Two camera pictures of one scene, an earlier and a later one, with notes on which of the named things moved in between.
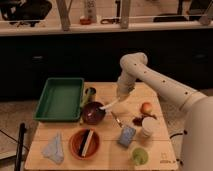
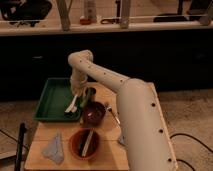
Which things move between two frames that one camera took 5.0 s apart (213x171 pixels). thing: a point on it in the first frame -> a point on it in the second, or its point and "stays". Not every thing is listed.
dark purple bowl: [92, 114] stays
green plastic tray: [61, 100] stays
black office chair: [24, 11] stays
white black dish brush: [107, 106] -> [71, 111]
